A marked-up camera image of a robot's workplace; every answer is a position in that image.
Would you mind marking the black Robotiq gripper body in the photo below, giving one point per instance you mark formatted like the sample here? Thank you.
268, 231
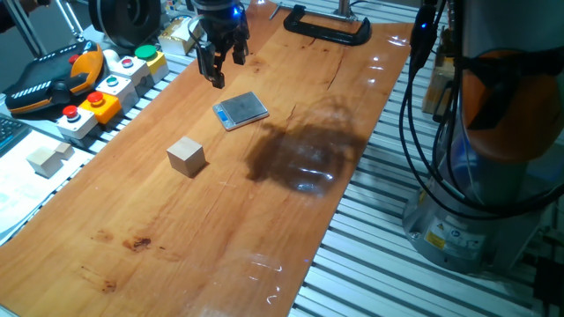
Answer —
218, 13

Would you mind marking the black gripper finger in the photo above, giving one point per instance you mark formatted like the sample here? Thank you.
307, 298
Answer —
240, 46
212, 61

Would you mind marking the large plain wooden cube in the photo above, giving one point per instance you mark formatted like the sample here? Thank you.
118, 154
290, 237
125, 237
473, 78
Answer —
186, 156

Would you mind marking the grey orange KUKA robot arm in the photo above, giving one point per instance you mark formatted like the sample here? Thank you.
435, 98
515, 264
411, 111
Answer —
506, 26

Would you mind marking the silver digital pocket scale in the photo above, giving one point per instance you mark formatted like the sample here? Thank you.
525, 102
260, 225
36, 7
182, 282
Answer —
243, 109

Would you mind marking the yellow white carton box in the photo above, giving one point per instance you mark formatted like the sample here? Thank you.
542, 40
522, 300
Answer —
176, 37

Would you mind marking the colourful puzzle cube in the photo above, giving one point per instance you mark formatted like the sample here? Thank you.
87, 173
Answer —
172, 4

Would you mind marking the yellow box big green button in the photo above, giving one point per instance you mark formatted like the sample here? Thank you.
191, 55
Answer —
154, 61

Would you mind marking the white box small red button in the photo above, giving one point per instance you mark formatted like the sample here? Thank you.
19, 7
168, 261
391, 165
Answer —
132, 70

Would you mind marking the black C-clamp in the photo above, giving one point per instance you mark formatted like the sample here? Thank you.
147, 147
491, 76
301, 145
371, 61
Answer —
326, 33

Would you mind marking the black filament spool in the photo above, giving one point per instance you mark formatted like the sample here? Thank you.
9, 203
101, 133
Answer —
125, 19

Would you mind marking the white box green button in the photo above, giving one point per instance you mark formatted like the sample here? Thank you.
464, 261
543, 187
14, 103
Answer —
118, 88

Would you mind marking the white rounded plastic object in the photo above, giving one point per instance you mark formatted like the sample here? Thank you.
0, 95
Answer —
110, 57

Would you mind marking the long support pole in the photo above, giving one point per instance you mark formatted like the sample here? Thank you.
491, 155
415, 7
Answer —
344, 6

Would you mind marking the yellow box red button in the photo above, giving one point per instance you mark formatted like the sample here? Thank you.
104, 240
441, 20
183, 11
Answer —
102, 109

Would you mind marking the metal tripod leg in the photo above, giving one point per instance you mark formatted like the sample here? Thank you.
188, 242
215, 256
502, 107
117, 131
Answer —
28, 33
70, 19

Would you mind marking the white box red emergency button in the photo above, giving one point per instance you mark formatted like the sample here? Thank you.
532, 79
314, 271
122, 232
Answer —
76, 123

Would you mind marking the black orange teach pendant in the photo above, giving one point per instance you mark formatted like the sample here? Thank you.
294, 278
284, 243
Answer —
48, 79

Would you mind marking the glossy wood grain mat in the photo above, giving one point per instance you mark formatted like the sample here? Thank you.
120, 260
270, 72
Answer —
176, 229

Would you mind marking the small plain wooden cube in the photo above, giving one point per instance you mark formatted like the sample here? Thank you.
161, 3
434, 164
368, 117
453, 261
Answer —
65, 150

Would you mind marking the medium plain wooden cube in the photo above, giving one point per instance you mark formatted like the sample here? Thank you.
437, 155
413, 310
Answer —
43, 162

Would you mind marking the black computer keyboard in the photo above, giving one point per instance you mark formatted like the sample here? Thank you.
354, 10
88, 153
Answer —
9, 132

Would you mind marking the white paper sheets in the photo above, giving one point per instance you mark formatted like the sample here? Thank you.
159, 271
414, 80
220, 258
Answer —
22, 193

